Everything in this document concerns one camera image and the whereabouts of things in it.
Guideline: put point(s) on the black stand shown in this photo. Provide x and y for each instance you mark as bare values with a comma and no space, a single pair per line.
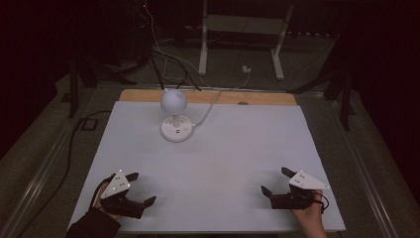
74,92
346,105

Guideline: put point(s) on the person's right hand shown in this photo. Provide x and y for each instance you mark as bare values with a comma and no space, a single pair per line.
312,216

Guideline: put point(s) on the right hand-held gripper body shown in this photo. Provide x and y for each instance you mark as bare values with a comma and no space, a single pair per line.
298,197

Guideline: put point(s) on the white plug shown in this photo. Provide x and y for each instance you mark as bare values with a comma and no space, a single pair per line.
246,69

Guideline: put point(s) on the person's left hand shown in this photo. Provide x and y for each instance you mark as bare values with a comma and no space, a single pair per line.
99,200

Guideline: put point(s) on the white table sheet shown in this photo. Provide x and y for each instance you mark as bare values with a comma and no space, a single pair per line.
214,172

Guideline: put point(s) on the white metal stand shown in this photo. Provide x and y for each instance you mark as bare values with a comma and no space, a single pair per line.
202,49

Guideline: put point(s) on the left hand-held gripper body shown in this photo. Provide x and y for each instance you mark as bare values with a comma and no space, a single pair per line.
116,189

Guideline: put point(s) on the small black floor box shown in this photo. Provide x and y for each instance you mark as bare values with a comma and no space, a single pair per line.
89,124

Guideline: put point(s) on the white desk lamp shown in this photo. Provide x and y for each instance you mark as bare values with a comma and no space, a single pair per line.
174,101

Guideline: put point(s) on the metal frame rail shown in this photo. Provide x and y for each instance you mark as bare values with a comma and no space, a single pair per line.
366,172
36,185
264,90

